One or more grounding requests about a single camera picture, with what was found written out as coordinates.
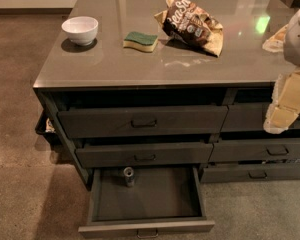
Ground bottom right drawer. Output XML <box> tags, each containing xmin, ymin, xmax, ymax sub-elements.
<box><xmin>201</xmin><ymin>163</ymin><xmax>300</xmax><ymax>183</ymax></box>

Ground dark grey drawer cabinet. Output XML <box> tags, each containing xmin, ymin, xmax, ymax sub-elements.
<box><xmin>34</xmin><ymin>0</ymin><xmax>300</xmax><ymax>181</ymax></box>

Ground middle left drawer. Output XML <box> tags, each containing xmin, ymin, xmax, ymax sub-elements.
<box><xmin>76</xmin><ymin>142</ymin><xmax>213</xmax><ymax>168</ymax></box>

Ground top left drawer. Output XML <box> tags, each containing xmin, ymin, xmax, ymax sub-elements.
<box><xmin>58</xmin><ymin>105</ymin><xmax>228</xmax><ymax>138</ymax></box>

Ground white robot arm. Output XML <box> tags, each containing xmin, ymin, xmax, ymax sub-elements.
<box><xmin>262</xmin><ymin>9</ymin><xmax>300</xmax><ymax>134</ymax></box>

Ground green and yellow sponge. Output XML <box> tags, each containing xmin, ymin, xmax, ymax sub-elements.
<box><xmin>123</xmin><ymin>31</ymin><xmax>158</xmax><ymax>53</ymax></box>

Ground brown snack chip bag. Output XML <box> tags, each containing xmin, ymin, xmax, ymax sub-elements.
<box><xmin>154</xmin><ymin>0</ymin><xmax>223</xmax><ymax>57</ymax></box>

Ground silver redbull can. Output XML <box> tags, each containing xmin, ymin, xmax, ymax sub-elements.
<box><xmin>123</xmin><ymin>167</ymin><xmax>134</xmax><ymax>187</ymax></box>

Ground black side basket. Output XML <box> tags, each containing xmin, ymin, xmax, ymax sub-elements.
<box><xmin>35</xmin><ymin>112</ymin><xmax>59</xmax><ymax>145</ymax></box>

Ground open bottom left drawer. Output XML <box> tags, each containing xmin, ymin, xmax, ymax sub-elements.
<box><xmin>78</xmin><ymin>165</ymin><xmax>214</xmax><ymax>240</ymax></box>

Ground white ceramic bowl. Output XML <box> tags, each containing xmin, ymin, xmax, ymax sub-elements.
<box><xmin>61</xmin><ymin>16</ymin><xmax>98</xmax><ymax>46</ymax></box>

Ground middle right drawer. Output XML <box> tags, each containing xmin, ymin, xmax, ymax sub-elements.
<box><xmin>209</xmin><ymin>138</ymin><xmax>300</xmax><ymax>162</ymax></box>

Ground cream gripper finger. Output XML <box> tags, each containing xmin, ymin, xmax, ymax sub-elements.
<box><xmin>263</xmin><ymin>67</ymin><xmax>300</xmax><ymax>134</ymax></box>
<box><xmin>262</xmin><ymin>25</ymin><xmax>288</xmax><ymax>53</ymax></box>

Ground top right drawer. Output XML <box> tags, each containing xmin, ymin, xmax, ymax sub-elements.
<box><xmin>222</xmin><ymin>103</ymin><xmax>300</xmax><ymax>132</ymax></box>

